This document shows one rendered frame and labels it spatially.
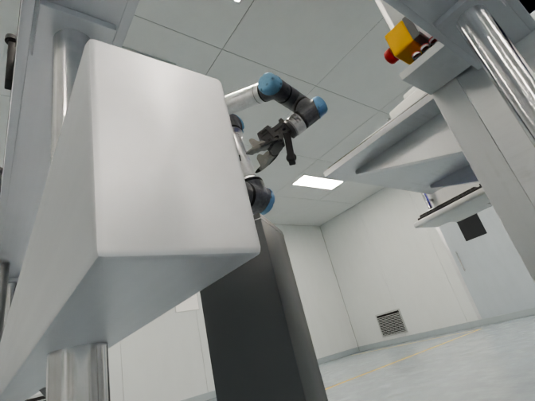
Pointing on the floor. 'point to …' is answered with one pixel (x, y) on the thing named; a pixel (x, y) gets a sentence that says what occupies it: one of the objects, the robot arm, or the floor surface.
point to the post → (486, 163)
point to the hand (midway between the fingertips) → (251, 165)
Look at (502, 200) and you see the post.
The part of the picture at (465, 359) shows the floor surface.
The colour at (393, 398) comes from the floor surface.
